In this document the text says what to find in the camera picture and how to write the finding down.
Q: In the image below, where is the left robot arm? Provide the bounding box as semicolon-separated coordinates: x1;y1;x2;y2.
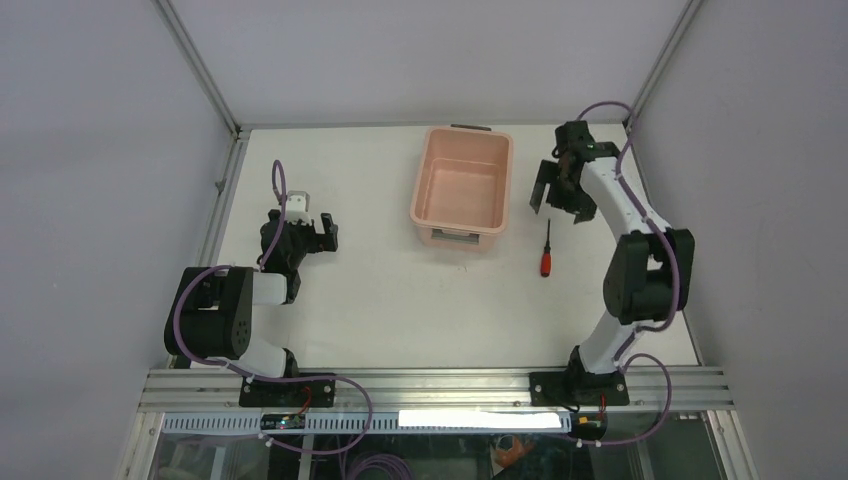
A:
164;209;339;406

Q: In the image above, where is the white slotted cable duct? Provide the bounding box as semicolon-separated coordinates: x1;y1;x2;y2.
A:
162;410;571;436

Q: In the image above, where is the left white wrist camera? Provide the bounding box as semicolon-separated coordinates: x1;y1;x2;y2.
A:
285;191;313;221

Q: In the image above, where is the orange object below table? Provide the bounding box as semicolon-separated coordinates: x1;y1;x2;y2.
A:
491;434;535;469

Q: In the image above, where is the pink plastic bin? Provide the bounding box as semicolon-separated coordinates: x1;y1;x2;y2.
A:
409;125;513;253

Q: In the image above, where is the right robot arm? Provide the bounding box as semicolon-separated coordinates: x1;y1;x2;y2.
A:
529;120;695;405

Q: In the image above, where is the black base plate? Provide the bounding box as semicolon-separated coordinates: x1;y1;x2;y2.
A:
528;370;630;408
238;373;336;409

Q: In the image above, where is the aluminium front rail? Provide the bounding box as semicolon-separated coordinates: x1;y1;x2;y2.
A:
138;366;735;413

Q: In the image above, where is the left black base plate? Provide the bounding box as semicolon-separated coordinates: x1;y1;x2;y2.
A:
238;373;336;409

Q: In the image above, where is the coiled purple cable below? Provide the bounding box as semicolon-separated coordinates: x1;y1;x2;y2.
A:
341;453;417;480

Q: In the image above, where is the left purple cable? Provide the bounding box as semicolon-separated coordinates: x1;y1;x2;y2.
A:
171;159;374;457

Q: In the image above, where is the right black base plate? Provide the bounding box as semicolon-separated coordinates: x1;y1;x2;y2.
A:
528;370;630;408

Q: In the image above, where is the red handled screwdriver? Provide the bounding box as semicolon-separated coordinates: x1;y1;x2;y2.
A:
539;220;552;278

